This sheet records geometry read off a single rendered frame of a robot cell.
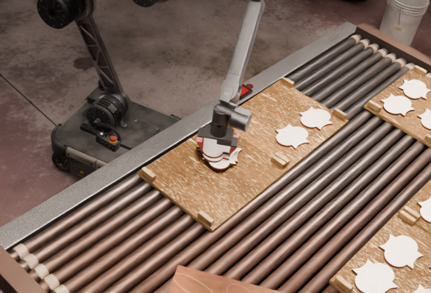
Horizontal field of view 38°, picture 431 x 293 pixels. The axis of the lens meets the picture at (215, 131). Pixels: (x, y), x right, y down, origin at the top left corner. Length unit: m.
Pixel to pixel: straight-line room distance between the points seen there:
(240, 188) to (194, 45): 2.43
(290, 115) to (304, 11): 2.65
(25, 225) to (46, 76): 2.17
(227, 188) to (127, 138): 1.23
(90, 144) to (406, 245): 1.77
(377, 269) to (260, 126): 0.73
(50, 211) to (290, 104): 1.05
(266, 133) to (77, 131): 1.29
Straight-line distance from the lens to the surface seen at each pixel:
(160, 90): 4.05
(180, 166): 2.22
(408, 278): 2.11
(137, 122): 3.40
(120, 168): 2.24
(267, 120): 2.47
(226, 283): 1.80
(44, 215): 2.10
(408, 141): 2.61
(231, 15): 4.88
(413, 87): 2.86
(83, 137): 3.35
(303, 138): 2.41
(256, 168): 2.26
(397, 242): 2.17
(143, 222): 2.08
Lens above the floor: 2.51
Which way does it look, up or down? 41 degrees down
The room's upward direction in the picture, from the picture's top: 9 degrees clockwise
